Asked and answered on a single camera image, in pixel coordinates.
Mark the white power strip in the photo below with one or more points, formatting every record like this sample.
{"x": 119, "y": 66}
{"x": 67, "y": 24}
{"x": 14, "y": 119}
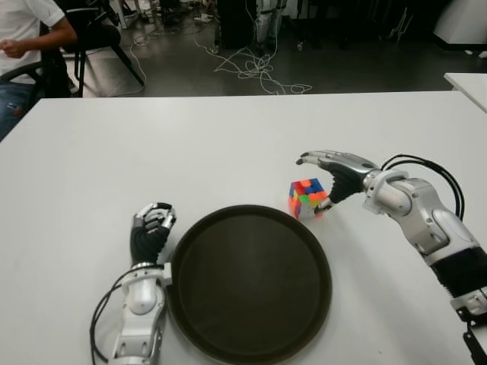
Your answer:
{"x": 203, "y": 18}

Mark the white side table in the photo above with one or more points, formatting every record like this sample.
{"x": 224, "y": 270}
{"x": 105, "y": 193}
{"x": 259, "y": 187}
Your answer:
{"x": 470, "y": 87}

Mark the black folded metal stands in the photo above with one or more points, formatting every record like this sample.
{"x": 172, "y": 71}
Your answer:
{"x": 399, "y": 23}

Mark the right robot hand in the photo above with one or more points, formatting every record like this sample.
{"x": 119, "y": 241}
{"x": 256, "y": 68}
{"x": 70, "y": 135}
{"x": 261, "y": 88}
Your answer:
{"x": 346, "y": 178}

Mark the dark brown round plate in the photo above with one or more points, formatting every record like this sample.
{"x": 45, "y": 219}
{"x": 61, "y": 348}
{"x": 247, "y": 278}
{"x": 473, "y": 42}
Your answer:
{"x": 251, "y": 285}

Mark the black wheeled cabinet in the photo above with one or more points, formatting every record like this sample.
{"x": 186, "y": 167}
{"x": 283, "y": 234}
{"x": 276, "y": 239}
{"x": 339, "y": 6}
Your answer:
{"x": 236, "y": 23}

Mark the black chair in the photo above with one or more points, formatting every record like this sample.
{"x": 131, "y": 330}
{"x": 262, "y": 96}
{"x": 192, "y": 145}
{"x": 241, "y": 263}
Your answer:
{"x": 95, "y": 38}

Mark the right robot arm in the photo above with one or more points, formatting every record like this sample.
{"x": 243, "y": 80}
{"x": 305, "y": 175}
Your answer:
{"x": 430, "y": 228}

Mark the multicoloured Rubik's cube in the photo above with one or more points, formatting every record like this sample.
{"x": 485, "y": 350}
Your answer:
{"x": 302, "y": 197}

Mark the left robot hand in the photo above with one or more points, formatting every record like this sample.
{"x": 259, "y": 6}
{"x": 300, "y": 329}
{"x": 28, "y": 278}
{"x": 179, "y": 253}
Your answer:
{"x": 146, "y": 241}

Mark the person in white shirt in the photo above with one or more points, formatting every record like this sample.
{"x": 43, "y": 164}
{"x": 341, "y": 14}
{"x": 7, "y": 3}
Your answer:
{"x": 23, "y": 30}

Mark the white cabinet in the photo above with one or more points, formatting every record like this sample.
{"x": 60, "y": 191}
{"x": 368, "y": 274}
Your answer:
{"x": 464, "y": 23}

